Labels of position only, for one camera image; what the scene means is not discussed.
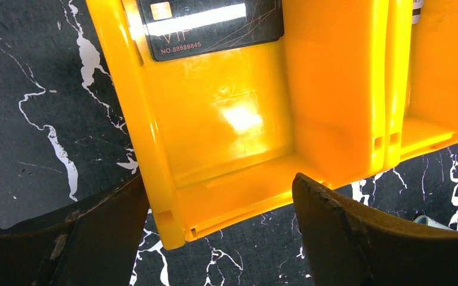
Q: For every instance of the black VIP card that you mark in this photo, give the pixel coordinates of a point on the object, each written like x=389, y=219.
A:
x=179, y=29

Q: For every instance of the yellow three-compartment bin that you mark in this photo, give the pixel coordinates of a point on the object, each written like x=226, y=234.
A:
x=350, y=90

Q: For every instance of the green card holder wallet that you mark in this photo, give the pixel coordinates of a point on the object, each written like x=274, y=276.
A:
x=426, y=220

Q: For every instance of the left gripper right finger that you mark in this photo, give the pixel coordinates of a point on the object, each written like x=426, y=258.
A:
x=349, y=243

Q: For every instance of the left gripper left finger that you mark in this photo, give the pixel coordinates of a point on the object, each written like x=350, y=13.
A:
x=93, y=241

